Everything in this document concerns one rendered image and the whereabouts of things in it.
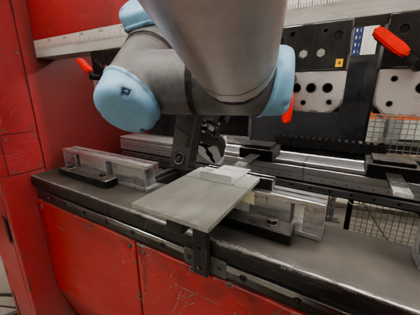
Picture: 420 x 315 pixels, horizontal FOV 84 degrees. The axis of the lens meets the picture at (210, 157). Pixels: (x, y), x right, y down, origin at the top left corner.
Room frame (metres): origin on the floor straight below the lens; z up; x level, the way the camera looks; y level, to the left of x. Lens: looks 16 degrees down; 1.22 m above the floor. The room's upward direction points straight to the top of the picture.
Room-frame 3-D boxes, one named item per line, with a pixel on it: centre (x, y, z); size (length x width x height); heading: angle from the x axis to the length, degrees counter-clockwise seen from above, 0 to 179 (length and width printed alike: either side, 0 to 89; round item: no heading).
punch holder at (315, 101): (0.53, -0.21, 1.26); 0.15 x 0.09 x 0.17; 60
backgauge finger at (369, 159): (0.57, -0.48, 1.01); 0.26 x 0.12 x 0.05; 150
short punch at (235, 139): (0.62, -0.06, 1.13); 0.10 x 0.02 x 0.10; 60
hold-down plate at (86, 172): (0.87, 0.49, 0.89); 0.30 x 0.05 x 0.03; 60
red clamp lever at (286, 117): (0.49, -0.16, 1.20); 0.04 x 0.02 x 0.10; 150
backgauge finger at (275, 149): (0.76, -0.15, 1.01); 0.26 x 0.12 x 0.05; 150
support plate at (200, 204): (0.50, 0.02, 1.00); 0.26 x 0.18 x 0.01; 150
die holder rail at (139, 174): (0.90, 0.42, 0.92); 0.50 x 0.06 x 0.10; 60
